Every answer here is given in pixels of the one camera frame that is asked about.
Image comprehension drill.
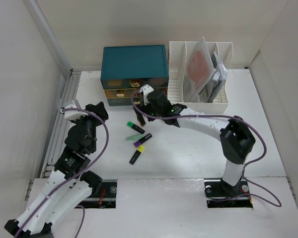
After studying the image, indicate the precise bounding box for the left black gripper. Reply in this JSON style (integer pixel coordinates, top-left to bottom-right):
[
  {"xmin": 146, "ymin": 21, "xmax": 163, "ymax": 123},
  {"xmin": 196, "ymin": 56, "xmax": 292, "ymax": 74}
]
[{"xmin": 72, "ymin": 102, "xmax": 107, "ymax": 152}]

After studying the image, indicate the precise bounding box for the red booklet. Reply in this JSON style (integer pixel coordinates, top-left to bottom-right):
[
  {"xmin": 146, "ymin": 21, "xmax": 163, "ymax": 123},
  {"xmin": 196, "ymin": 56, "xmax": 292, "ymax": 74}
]
[{"xmin": 182, "ymin": 37, "xmax": 216, "ymax": 102}]

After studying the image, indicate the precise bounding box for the grey setup guide manual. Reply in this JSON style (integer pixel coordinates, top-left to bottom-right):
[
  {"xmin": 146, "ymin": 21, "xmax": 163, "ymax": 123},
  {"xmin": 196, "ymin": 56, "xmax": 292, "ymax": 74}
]
[{"xmin": 199, "ymin": 53, "xmax": 228, "ymax": 103}]

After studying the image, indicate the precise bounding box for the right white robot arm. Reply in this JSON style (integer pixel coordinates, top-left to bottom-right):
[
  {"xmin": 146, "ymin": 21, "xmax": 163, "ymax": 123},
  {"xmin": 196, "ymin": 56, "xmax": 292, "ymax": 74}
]
[{"xmin": 134, "ymin": 85, "xmax": 256, "ymax": 197}]

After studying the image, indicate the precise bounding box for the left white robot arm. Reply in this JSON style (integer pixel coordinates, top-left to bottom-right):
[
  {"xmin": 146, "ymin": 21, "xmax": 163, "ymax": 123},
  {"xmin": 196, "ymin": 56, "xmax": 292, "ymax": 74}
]
[{"xmin": 4, "ymin": 100, "xmax": 109, "ymax": 238}]

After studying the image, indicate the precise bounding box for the green cap black highlighter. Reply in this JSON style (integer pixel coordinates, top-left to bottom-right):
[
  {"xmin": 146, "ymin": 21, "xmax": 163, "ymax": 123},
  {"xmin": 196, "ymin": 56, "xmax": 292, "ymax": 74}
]
[{"xmin": 127, "ymin": 121, "xmax": 145, "ymax": 134}]

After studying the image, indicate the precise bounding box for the purple cap black highlighter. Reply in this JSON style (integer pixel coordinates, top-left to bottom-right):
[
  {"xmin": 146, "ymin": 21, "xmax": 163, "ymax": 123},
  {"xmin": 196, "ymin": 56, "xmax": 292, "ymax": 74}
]
[{"xmin": 134, "ymin": 133, "xmax": 152, "ymax": 147}]

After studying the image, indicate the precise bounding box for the pale green highlighter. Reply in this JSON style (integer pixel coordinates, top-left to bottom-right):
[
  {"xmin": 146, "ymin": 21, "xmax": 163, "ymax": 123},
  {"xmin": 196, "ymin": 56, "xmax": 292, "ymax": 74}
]
[{"xmin": 125, "ymin": 134, "xmax": 143, "ymax": 141}]

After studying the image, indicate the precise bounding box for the yellow cap black highlighter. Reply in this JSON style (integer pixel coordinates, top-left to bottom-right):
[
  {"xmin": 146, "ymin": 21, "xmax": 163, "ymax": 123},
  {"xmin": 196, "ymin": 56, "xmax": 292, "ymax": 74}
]
[{"xmin": 129, "ymin": 145, "xmax": 145, "ymax": 165}]

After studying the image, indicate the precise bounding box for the teal desktop drawer cabinet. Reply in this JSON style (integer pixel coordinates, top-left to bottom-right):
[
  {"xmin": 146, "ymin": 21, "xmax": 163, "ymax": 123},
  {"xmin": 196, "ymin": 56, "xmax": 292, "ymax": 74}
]
[{"xmin": 100, "ymin": 45, "xmax": 169, "ymax": 106}]

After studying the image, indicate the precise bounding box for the white file organizer rack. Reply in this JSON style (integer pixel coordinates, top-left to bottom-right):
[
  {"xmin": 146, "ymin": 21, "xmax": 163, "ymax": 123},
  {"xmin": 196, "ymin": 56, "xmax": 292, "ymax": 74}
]
[{"xmin": 167, "ymin": 41, "xmax": 233, "ymax": 114}]

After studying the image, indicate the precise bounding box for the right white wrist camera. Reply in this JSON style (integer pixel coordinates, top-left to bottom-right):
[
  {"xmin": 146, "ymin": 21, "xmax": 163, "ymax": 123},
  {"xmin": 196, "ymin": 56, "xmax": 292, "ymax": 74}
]
[{"xmin": 141, "ymin": 84, "xmax": 154, "ymax": 105}]

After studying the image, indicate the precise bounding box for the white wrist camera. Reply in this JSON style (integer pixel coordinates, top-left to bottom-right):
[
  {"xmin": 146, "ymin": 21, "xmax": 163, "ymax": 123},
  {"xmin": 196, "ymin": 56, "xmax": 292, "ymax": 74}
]
[
  {"xmin": 60, "ymin": 99, "xmax": 87, "ymax": 121},
  {"xmin": 141, "ymin": 84, "xmax": 154, "ymax": 105}
]

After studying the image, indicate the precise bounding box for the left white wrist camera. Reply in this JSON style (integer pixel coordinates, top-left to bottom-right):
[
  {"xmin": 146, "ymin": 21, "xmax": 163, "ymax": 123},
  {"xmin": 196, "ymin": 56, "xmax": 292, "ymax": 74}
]
[{"xmin": 60, "ymin": 99, "xmax": 87, "ymax": 121}]

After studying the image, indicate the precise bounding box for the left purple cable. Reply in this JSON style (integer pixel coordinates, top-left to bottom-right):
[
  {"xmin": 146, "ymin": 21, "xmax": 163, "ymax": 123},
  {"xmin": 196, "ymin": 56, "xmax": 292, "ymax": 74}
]
[{"xmin": 14, "ymin": 108, "xmax": 110, "ymax": 238}]

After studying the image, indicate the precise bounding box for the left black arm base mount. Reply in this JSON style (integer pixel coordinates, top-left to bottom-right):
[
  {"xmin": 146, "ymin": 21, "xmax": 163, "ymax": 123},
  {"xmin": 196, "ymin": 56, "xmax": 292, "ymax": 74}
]
[{"xmin": 79, "ymin": 180, "xmax": 117, "ymax": 209}]

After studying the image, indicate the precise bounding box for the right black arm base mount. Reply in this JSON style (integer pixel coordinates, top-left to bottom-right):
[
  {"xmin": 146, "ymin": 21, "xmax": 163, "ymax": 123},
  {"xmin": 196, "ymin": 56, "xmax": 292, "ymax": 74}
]
[{"xmin": 204, "ymin": 178, "xmax": 253, "ymax": 208}]

